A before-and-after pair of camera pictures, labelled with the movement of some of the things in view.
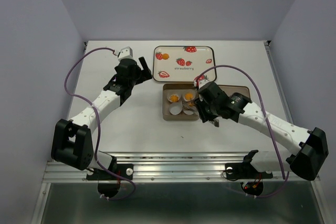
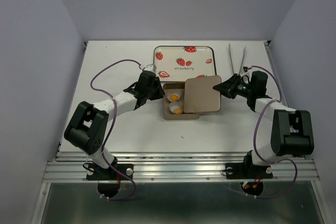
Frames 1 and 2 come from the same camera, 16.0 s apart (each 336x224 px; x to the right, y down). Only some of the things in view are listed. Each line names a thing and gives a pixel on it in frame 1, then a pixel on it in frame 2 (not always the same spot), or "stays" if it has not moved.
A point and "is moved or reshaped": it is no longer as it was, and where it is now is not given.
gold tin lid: x=229 y=89 is moved or reshaped
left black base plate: x=109 y=189 stays
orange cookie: x=174 y=98 stays
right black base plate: x=245 y=170 stays
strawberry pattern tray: x=180 y=63 stays
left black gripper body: x=137 y=76 → x=155 y=92
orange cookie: x=165 y=56 → x=177 y=111
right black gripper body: x=207 y=112 → x=243 y=89
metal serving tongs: x=193 y=105 → x=229 y=49
